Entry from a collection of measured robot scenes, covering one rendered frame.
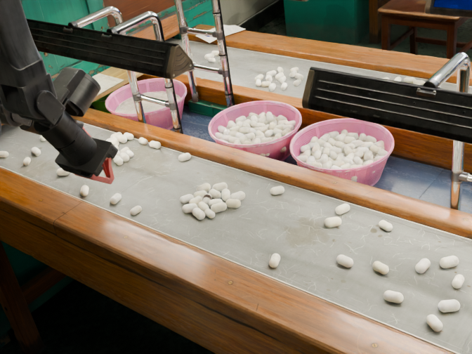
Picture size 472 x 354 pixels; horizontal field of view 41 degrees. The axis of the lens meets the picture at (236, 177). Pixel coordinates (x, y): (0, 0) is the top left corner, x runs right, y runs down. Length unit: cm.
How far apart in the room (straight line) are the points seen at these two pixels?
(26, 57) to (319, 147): 93
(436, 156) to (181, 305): 78
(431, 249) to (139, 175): 78
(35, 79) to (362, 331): 68
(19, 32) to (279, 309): 65
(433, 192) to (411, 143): 17
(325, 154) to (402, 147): 22
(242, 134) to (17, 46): 94
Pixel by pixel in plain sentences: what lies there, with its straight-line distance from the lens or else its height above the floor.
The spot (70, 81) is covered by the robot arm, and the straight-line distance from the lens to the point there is 110.
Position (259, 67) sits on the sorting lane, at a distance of 224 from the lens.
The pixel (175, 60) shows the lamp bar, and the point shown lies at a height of 108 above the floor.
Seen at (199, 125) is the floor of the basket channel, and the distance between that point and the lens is 206.
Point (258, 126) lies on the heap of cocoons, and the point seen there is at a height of 74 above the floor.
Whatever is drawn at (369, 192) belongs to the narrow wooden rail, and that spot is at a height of 76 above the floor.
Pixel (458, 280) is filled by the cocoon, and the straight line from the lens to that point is 128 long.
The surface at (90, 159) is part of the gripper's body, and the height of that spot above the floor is 107.
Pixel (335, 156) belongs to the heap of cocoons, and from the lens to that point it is 167.
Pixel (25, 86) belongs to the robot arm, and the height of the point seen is 125.
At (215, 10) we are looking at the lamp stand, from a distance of 191.
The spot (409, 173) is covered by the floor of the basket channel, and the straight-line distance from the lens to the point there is 172.
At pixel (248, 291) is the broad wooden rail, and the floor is 76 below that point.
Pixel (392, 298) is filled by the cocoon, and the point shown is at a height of 75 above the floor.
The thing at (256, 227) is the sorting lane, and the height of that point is 74.
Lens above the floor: 160
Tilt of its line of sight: 32 degrees down
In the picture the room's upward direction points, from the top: 9 degrees counter-clockwise
